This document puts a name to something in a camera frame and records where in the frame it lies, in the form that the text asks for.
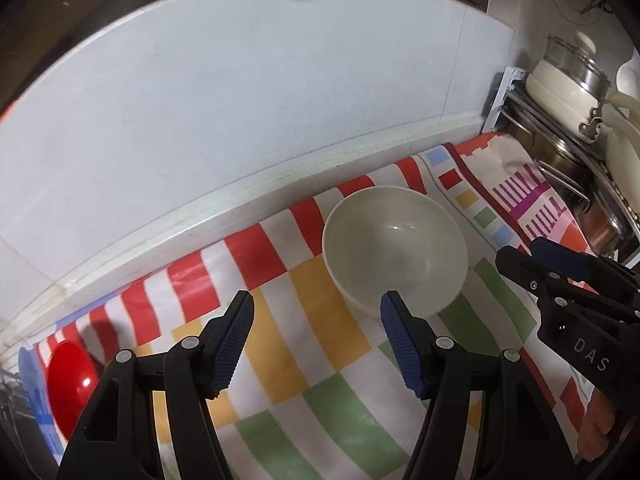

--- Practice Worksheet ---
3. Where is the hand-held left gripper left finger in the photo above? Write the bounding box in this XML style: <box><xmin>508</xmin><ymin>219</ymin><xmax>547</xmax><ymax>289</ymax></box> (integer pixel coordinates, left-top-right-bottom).
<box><xmin>59</xmin><ymin>290</ymin><xmax>256</xmax><ymax>480</ymax></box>

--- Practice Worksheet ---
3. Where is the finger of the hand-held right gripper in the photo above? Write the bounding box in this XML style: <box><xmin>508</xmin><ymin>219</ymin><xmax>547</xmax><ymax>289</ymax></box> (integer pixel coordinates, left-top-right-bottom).
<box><xmin>495</xmin><ymin>245</ymin><xmax>557</xmax><ymax>306</ymax></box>
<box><xmin>530</xmin><ymin>237</ymin><xmax>640</xmax><ymax>307</ymax></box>

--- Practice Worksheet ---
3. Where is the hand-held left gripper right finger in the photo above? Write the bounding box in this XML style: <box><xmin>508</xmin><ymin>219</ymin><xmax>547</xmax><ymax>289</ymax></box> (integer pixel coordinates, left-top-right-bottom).
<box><xmin>380</xmin><ymin>290</ymin><xmax>581</xmax><ymax>480</ymax></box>

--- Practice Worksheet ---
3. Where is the cream bowl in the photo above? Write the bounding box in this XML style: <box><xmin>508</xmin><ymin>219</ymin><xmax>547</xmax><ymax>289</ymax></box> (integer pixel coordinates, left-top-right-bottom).
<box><xmin>322</xmin><ymin>186</ymin><xmax>469</xmax><ymax>318</ymax></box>

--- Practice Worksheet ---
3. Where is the person's right hand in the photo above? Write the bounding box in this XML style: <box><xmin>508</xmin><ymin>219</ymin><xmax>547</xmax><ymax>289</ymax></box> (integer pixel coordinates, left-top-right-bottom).
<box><xmin>575</xmin><ymin>389</ymin><xmax>627</xmax><ymax>464</ymax></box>

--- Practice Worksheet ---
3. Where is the small steel pot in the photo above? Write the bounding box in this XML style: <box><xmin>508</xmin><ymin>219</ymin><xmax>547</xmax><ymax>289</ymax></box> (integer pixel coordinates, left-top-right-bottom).
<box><xmin>575</xmin><ymin>192</ymin><xmax>632</xmax><ymax>257</ymax></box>

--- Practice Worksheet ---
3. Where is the colourful cloth with maroon band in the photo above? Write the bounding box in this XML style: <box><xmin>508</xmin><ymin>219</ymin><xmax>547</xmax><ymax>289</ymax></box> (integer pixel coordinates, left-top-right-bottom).
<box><xmin>417</xmin><ymin>132</ymin><xmax>626</xmax><ymax>413</ymax></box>

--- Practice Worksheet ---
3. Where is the metal pot rack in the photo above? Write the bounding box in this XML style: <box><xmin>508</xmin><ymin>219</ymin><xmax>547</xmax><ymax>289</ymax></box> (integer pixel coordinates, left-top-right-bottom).
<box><xmin>500</xmin><ymin>85</ymin><xmax>640</xmax><ymax>267</ymax></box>

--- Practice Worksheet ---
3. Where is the colourful checked cloth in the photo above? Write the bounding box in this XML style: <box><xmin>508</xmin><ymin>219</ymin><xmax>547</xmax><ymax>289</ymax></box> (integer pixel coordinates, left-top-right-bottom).
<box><xmin>34</xmin><ymin>155</ymin><xmax>591</xmax><ymax>480</ymax></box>

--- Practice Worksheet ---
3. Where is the large steel pot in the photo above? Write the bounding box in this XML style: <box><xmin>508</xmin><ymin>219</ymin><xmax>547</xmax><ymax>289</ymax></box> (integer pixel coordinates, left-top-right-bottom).
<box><xmin>520</xmin><ymin>117</ymin><xmax>593</xmax><ymax>198</ymax></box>

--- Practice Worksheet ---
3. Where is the pale green kettle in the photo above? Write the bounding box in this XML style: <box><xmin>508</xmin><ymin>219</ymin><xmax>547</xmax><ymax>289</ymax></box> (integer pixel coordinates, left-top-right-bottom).
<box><xmin>604</xmin><ymin>120</ymin><xmax>640</xmax><ymax>192</ymax></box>

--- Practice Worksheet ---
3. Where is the red and black bowl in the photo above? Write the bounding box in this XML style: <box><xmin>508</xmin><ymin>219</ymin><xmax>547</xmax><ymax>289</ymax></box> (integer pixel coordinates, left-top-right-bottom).
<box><xmin>46</xmin><ymin>341</ymin><xmax>102</xmax><ymax>440</ymax></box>

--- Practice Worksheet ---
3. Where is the white plastic board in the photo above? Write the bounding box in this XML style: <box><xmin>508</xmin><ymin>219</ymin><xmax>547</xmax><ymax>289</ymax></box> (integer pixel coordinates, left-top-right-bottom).
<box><xmin>484</xmin><ymin>66</ymin><xmax>526</xmax><ymax>135</ymax></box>

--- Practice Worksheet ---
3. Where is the cream enamel pot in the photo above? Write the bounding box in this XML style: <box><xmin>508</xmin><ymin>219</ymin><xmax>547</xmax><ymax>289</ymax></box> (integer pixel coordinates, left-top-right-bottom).
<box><xmin>525</xmin><ymin>57</ymin><xmax>608</xmax><ymax>142</ymax></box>

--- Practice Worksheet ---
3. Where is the steel lid with cream knob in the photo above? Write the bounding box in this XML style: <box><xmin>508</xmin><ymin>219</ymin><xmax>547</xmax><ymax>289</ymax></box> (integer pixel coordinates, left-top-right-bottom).
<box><xmin>544</xmin><ymin>30</ymin><xmax>612</xmax><ymax>98</ymax></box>

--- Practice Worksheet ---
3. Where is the blue plastic item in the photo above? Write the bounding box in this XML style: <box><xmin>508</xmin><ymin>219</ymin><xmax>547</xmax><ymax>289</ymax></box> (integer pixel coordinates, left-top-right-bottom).
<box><xmin>17</xmin><ymin>347</ymin><xmax>56</xmax><ymax>443</ymax></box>

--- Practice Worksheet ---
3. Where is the cream utensil handle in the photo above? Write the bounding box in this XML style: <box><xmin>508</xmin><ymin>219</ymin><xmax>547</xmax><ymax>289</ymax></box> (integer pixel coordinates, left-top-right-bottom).
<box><xmin>602</xmin><ymin>60</ymin><xmax>640</xmax><ymax>133</ymax></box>

